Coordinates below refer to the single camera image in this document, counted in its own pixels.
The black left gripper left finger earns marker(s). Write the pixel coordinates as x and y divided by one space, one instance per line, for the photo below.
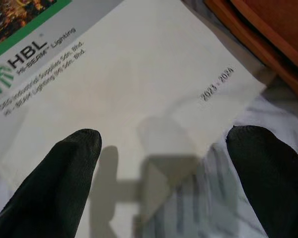
47 186

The white HBL lighting catalogue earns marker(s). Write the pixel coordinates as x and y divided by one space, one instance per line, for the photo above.
129 81

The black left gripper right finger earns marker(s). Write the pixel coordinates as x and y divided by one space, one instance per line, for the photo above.
270 178

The mattress with white patterned sheet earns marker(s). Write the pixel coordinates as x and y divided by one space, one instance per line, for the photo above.
188 213

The orange pillow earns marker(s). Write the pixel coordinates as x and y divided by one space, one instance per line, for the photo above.
275 32

